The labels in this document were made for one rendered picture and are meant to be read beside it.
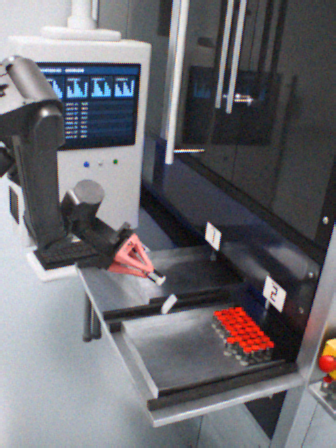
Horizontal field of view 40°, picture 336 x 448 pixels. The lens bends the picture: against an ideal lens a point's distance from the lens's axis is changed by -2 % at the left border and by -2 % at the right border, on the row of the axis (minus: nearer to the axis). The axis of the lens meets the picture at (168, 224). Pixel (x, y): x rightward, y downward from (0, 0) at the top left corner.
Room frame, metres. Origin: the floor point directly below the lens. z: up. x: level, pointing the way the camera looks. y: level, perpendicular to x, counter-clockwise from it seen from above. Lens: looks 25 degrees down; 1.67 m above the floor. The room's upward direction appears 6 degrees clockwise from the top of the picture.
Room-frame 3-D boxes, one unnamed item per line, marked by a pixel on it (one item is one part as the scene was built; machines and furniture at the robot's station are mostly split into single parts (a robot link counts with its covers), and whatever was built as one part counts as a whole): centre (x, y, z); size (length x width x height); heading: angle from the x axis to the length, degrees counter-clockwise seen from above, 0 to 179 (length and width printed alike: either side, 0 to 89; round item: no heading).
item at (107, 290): (1.13, -0.08, 0.87); 0.70 x 0.48 x 0.02; 26
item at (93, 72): (1.73, 0.38, 1.19); 0.50 x 0.19 x 0.78; 124
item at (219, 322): (1.00, -0.19, 0.90); 0.18 x 0.02 x 0.05; 25
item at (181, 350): (0.96, -0.11, 0.90); 0.34 x 0.26 x 0.04; 115
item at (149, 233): (1.82, 0.08, 0.73); 1.98 x 0.01 x 0.25; 26
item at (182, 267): (1.31, -0.06, 0.90); 0.34 x 0.26 x 0.04; 116
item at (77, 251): (1.55, 0.28, 0.82); 0.40 x 0.14 x 0.02; 124
